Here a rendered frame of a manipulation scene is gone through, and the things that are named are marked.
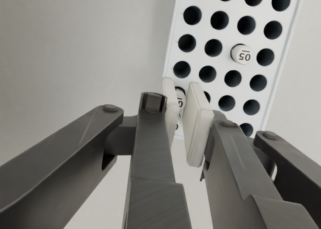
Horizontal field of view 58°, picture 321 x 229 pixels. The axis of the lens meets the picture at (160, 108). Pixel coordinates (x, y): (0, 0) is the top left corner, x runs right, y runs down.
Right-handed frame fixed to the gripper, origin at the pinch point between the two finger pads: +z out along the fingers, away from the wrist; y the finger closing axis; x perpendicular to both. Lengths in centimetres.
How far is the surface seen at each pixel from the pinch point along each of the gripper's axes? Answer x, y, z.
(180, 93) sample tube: 0.6, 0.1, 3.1
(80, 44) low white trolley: 2.0, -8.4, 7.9
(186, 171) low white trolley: -7.9, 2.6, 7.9
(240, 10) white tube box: 6.7, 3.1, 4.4
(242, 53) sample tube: 4.0, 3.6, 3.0
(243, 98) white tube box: 0.7, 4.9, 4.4
